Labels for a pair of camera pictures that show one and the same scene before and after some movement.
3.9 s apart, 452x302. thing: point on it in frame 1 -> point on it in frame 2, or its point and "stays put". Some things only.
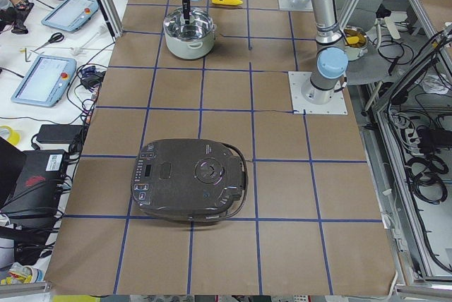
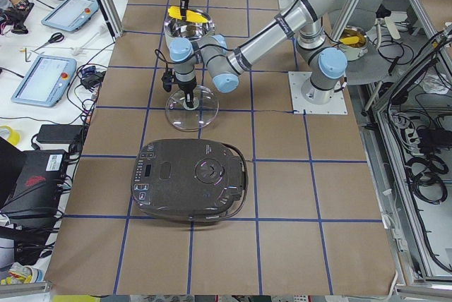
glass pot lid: (200, 25) -> (204, 112)
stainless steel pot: (189, 41) stays put
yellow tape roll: (13, 137) stays put
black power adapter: (58, 133) stays put
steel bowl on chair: (356, 41) stays put
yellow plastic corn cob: (226, 0) -> (192, 16)
